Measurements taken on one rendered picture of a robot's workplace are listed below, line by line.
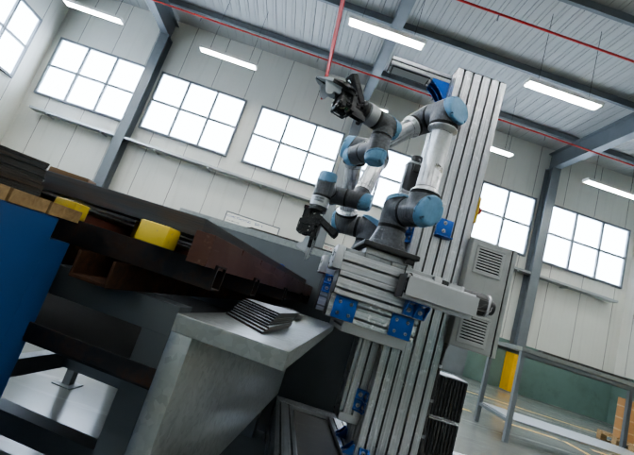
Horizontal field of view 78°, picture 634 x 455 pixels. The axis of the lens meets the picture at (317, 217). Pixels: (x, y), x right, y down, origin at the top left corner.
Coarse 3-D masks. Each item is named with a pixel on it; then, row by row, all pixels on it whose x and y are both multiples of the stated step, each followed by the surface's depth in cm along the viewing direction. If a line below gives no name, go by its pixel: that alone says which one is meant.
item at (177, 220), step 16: (48, 176) 82; (64, 176) 82; (48, 192) 91; (64, 192) 81; (80, 192) 81; (96, 192) 80; (112, 192) 80; (96, 208) 105; (112, 208) 79; (128, 208) 79; (144, 208) 78; (160, 208) 78; (128, 224) 151; (160, 224) 77; (176, 224) 77; (192, 224) 77; (208, 224) 78; (192, 240) 100; (240, 240) 99; (256, 256) 116; (288, 272) 169
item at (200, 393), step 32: (192, 352) 66; (224, 352) 84; (160, 384) 63; (192, 384) 71; (224, 384) 90; (256, 384) 127; (160, 416) 62; (192, 416) 76; (224, 416) 99; (128, 448) 61; (160, 448) 65; (192, 448) 81; (224, 448) 108
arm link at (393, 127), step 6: (384, 114) 137; (378, 120) 136; (384, 120) 137; (390, 120) 138; (396, 120) 141; (372, 126) 138; (378, 126) 138; (384, 126) 138; (390, 126) 138; (396, 126) 140; (390, 132) 138; (396, 132) 140
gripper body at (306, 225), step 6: (306, 210) 155; (312, 210) 154; (318, 210) 152; (324, 210) 153; (306, 216) 153; (312, 216) 153; (300, 222) 152; (306, 222) 151; (312, 222) 150; (318, 222) 152; (300, 228) 150; (306, 228) 151; (312, 228) 150; (318, 228) 152; (306, 234) 155; (318, 234) 156
